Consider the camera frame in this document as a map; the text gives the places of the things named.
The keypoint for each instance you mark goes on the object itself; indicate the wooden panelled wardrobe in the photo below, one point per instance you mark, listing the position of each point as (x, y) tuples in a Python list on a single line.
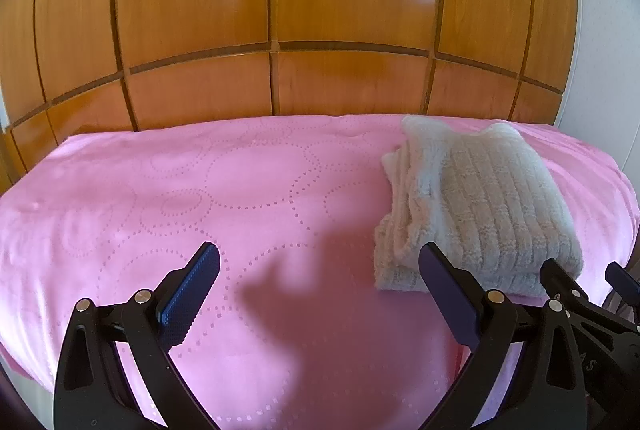
[(300, 0)]

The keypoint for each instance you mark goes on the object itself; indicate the white knitted sweater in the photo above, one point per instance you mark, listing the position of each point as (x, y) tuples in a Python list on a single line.
[(480, 200)]

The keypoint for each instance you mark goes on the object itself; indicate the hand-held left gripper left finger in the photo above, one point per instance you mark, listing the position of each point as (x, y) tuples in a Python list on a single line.
[(192, 282)]

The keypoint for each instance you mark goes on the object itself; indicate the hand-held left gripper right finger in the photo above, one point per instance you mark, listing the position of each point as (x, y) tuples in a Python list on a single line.
[(445, 285)]

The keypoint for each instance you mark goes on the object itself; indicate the pink dotted blanket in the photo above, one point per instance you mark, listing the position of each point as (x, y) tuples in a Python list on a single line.
[(150, 190)]

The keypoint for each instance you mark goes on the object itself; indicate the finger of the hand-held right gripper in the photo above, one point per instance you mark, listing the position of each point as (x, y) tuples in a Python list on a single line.
[(562, 277), (622, 277)]

